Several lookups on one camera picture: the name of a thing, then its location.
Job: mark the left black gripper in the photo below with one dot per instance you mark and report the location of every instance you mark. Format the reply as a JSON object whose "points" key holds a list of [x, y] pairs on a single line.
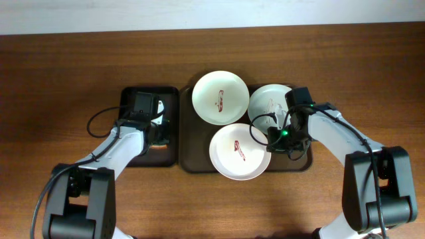
{"points": [[163, 131]]}

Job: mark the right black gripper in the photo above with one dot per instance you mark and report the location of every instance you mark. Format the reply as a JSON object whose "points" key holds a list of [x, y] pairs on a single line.
{"points": [[277, 141]]}

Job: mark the green and orange sponge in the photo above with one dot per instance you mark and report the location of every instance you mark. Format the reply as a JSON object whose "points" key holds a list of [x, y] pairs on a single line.
{"points": [[159, 145]]}

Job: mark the pale grey stained plate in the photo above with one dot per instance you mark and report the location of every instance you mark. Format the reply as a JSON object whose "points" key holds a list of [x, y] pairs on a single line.
{"points": [[268, 99]]}

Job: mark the white plate with red stain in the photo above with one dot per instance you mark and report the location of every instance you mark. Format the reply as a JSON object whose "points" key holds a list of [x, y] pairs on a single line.
{"points": [[237, 152]]}

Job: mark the cream plate with red stain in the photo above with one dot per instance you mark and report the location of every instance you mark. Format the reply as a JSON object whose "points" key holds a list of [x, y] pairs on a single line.
{"points": [[220, 97]]}

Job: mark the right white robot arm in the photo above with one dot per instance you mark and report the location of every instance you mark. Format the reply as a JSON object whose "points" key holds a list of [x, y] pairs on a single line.
{"points": [[378, 188]]}

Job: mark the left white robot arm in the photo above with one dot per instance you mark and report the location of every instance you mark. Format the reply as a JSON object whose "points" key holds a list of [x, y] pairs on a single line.
{"points": [[81, 197]]}

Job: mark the small black tray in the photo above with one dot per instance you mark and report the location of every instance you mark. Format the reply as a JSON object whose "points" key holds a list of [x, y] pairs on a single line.
{"points": [[155, 157]]}

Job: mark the large brown serving tray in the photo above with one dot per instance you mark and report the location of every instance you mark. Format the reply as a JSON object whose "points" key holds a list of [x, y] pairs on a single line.
{"points": [[195, 136]]}

